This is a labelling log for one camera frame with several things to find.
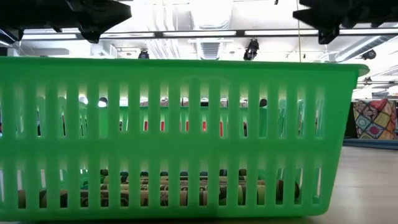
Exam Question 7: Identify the black overhead frame beam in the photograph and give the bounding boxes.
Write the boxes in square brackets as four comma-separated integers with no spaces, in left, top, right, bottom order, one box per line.
[21,29,398,40]

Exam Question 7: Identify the teal green crayon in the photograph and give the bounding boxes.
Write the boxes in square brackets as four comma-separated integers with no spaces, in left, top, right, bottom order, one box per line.
[217,179,301,206]

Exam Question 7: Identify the olive paper-wrapped crayon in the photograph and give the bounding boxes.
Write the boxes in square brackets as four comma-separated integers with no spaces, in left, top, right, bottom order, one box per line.
[17,189,218,208]

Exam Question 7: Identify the black aluminium table frame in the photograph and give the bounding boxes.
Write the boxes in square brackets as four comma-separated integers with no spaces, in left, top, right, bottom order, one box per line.
[343,138,398,151]

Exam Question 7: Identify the black overhead camera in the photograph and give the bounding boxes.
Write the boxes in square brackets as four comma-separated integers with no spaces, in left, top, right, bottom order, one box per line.
[243,39,261,62]

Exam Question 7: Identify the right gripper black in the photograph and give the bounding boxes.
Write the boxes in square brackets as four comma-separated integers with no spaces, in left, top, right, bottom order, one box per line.
[292,0,398,45]

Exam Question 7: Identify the green slotted plastic basket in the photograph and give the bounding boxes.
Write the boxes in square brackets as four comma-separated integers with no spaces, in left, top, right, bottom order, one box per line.
[0,57,370,222]

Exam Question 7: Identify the silver ventilation duct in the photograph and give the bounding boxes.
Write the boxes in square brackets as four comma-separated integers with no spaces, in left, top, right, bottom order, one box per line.
[192,0,234,60]

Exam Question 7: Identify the colourful patchwork quilt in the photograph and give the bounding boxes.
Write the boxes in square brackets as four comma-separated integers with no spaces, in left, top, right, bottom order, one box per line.
[353,98,398,140]

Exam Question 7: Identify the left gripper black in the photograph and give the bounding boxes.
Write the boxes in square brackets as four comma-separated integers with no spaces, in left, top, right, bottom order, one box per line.
[0,0,132,44]

